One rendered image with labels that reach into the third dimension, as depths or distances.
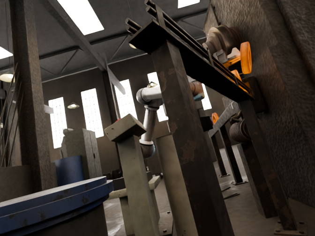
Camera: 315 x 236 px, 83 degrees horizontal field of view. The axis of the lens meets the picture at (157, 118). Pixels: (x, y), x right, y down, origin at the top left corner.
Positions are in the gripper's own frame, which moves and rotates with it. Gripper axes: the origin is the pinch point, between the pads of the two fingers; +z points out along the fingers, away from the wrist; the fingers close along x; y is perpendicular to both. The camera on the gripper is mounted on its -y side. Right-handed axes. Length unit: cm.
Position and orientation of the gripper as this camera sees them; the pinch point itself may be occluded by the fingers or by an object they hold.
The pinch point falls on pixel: (244, 54)
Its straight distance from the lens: 105.8
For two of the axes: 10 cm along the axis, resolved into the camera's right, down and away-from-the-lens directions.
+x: 6.3, -0.2, 7.7
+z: 7.4, -2.8, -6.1
